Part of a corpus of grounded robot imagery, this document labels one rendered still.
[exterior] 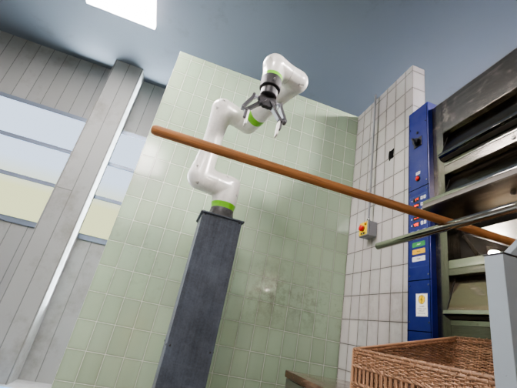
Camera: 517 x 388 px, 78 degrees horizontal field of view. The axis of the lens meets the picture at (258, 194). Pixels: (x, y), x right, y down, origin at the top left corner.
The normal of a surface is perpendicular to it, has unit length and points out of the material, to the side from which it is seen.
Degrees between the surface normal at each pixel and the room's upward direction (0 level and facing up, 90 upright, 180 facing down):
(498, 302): 90
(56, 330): 90
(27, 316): 90
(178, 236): 90
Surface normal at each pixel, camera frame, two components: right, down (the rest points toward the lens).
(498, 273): -0.94, -0.28
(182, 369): 0.30, -0.32
